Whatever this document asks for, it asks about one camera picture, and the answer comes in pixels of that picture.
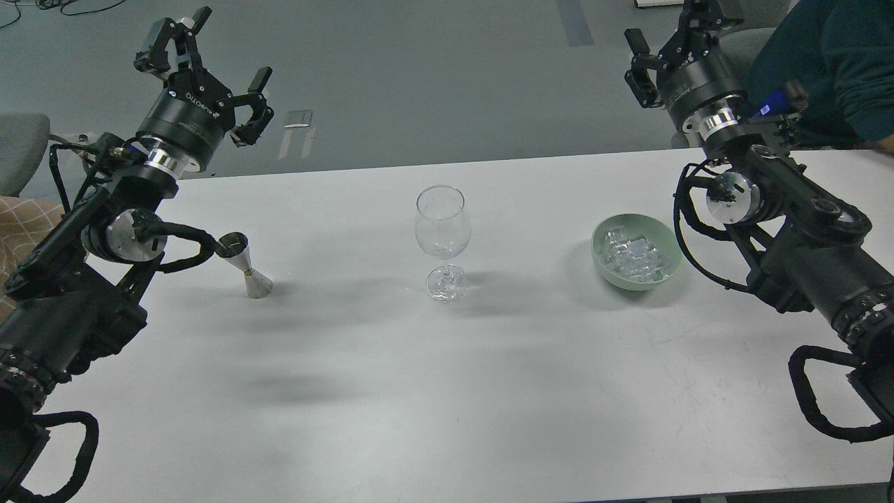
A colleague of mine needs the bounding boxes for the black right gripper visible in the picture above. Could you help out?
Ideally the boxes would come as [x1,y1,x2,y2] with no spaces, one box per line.
[624,1,746,149]

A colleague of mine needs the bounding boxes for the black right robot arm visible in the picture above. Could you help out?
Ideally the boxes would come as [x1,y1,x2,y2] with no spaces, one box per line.
[624,1,892,443]

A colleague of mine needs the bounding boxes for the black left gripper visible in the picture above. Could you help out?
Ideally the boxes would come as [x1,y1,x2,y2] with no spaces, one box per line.
[134,7,274,173]

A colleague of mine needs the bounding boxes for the metal floor plate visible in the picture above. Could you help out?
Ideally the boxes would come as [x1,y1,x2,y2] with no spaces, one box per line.
[282,109,314,129]

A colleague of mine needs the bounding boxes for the steel cocktail jigger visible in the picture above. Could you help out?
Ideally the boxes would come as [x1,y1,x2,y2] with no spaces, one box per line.
[217,232,272,300]

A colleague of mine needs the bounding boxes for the beige checked cushion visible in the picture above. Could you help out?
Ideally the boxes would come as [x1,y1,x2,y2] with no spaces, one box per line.
[1,196,64,321]

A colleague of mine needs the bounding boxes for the clear ice cubes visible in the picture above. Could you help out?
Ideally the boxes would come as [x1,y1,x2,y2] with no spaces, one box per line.
[600,226,667,283]

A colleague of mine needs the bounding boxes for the clear wine glass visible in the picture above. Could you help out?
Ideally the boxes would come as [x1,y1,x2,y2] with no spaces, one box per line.
[414,184,471,303]

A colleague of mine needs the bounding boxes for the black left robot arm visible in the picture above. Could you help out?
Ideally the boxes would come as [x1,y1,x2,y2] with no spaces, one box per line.
[1,6,274,502]

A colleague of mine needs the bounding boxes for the person in teal sweater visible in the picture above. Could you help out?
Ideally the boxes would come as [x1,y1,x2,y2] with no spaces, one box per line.
[742,1,893,152]

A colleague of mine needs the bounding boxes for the green bowl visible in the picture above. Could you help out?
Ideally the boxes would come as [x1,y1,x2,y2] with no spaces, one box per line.
[590,213,683,292]

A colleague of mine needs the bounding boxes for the grey office chair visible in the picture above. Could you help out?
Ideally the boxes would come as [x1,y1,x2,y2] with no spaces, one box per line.
[1,112,50,197]

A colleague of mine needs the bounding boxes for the grey chair at right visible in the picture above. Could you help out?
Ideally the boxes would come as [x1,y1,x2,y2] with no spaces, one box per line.
[719,1,796,79]

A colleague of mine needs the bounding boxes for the black floor cables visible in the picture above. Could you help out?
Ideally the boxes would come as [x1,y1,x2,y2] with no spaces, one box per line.
[0,0,126,30]

